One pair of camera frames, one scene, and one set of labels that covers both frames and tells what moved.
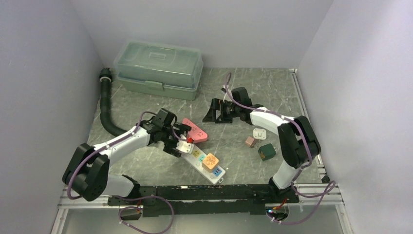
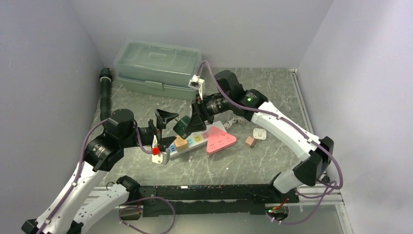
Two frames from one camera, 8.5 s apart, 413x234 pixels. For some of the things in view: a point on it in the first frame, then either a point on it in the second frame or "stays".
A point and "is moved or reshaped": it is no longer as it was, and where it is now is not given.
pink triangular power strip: (196, 133) → (218, 140)
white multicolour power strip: (195, 160) → (197, 139)
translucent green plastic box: (159, 69) stays
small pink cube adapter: (250, 142) stays
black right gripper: (215, 105) → (199, 107)
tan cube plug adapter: (209, 162) is moved or reshaped
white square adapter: (259, 134) stays
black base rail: (164, 200) stays
